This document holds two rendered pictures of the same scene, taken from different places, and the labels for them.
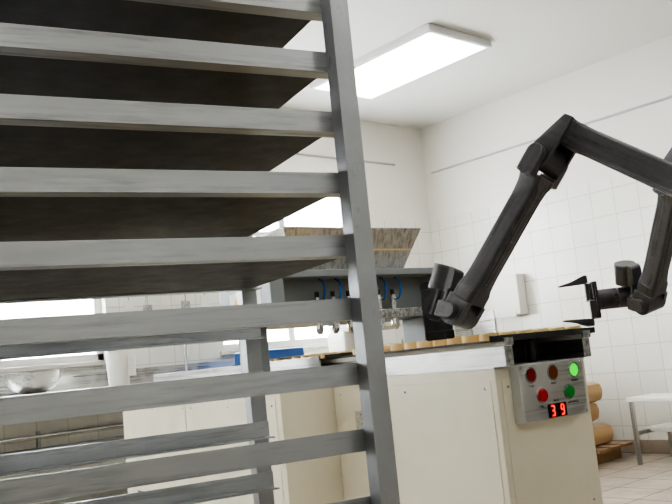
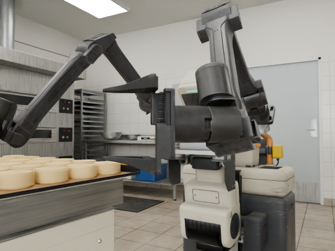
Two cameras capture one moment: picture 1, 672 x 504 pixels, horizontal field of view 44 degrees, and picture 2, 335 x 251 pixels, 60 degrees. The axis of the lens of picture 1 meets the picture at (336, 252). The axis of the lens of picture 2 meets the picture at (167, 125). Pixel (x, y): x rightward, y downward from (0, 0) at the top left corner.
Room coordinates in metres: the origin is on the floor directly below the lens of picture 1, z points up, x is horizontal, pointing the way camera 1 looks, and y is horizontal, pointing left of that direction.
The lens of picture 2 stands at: (2.13, 0.19, 0.97)
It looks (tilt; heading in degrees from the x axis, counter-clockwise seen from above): 2 degrees up; 250
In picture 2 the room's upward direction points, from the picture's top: straight up
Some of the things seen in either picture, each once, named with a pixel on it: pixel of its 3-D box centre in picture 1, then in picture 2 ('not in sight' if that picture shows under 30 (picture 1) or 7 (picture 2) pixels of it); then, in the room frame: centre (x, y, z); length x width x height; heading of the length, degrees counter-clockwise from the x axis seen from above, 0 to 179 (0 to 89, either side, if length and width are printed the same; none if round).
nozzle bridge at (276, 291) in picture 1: (340, 325); not in sight; (2.82, 0.01, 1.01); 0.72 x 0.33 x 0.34; 126
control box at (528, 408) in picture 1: (549, 389); not in sight; (2.12, -0.50, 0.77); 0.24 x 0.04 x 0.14; 126
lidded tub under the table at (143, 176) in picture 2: not in sight; (151, 171); (0.68, -4.52, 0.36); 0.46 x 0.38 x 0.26; 43
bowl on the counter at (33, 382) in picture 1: (33, 382); not in sight; (4.84, 1.81, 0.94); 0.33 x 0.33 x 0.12
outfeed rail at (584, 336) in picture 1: (359, 364); not in sight; (3.00, -0.04, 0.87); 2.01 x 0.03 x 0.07; 36
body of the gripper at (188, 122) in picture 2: (436, 309); (182, 124); (1.95, -0.22, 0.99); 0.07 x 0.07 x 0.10; 81
